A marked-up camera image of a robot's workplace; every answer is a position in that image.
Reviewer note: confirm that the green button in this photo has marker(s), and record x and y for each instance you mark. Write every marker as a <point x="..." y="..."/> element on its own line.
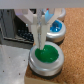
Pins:
<point x="49" y="55"/>

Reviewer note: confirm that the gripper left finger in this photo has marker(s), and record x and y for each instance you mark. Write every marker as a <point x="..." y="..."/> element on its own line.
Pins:
<point x="32" y="20"/>

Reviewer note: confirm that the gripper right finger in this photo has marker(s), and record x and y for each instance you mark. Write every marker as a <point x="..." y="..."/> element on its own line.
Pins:
<point x="43" y="20"/>

